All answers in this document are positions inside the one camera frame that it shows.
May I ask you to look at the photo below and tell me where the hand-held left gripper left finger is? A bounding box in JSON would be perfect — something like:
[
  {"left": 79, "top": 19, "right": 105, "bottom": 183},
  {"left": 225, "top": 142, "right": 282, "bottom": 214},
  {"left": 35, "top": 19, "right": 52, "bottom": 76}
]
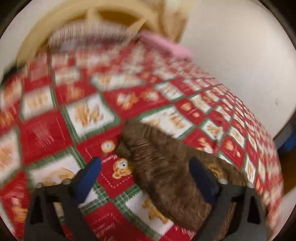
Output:
[{"left": 23, "top": 157, "right": 102, "bottom": 241}]

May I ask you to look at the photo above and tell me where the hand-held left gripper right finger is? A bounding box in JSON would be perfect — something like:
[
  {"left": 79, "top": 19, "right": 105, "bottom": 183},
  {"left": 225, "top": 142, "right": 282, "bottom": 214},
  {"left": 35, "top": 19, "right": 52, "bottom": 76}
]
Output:
[{"left": 188, "top": 157, "right": 269, "bottom": 241}]

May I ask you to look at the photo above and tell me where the brown knitted garment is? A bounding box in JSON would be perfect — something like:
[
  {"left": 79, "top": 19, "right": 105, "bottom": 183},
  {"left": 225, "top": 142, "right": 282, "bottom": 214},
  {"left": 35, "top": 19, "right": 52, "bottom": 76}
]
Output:
[{"left": 116, "top": 120, "right": 255, "bottom": 232}]

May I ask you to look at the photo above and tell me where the red printed checkered blanket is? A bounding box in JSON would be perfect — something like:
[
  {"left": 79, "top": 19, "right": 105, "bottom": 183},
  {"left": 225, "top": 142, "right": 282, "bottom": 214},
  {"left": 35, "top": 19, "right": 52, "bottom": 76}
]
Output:
[{"left": 0, "top": 39, "right": 285, "bottom": 241}]

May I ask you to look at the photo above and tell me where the blue object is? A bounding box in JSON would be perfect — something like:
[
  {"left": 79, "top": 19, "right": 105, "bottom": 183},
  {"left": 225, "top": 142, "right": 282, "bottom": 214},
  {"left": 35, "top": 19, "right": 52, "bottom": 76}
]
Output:
[{"left": 277, "top": 136, "right": 296, "bottom": 154}]

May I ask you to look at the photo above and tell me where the striped pillow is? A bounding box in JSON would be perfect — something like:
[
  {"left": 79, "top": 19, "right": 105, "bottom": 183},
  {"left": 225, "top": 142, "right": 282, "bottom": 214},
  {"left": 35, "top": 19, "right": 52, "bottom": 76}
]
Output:
[{"left": 47, "top": 22, "right": 139, "bottom": 51}]

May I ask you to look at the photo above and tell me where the pink folded cloth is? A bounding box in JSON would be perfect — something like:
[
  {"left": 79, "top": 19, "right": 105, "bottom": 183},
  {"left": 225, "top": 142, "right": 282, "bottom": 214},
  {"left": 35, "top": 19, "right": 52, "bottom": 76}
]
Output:
[{"left": 138, "top": 31, "right": 193, "bottom": 58}]

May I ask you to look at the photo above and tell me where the cream wooden headboard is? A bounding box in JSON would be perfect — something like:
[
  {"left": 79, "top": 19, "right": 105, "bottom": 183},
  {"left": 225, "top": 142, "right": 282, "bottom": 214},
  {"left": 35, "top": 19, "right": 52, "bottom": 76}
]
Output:
[{"left": 16, "top": 0, "right": 167, "bottom": 67}]

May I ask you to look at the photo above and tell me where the cream patterned curtain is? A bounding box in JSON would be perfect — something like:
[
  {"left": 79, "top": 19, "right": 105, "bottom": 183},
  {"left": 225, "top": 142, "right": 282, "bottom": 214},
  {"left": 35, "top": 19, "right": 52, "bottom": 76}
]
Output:
[{"left": 159, "top": 0, "right": 189, "bottom": 43}]

